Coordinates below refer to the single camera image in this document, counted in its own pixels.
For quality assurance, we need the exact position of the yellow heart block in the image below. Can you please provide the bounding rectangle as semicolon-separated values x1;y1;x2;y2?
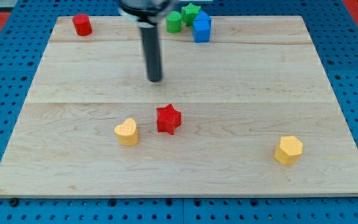
114;118;139;146

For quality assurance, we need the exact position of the blue cube block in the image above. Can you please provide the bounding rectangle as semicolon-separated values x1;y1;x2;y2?
193;20;211;43

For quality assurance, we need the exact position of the green star block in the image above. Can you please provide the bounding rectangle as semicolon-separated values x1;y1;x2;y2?
181;3;201;27

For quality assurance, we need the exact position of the red star block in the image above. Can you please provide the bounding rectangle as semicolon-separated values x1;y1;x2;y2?
156;104;181;135

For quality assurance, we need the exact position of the yellow hexagon block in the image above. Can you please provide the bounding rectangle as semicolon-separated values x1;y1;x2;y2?
273;136;303;166

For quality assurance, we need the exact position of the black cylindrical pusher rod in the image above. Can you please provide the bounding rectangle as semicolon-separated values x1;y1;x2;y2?
140;24;163;83

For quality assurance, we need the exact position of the green cylinder block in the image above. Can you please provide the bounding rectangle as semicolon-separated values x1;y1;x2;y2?
166;11;181;34

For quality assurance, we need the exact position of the red cylinder block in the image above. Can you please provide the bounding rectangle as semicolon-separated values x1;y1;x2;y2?
72;14;93;36

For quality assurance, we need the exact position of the light wooden board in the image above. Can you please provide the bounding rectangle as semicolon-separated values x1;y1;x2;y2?
0;16;358;198

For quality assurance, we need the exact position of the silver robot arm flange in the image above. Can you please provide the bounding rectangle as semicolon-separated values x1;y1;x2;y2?
118;0;178;28

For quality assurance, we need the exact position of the blue pentagon block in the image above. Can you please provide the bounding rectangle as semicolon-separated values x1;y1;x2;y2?
193;11;212;26

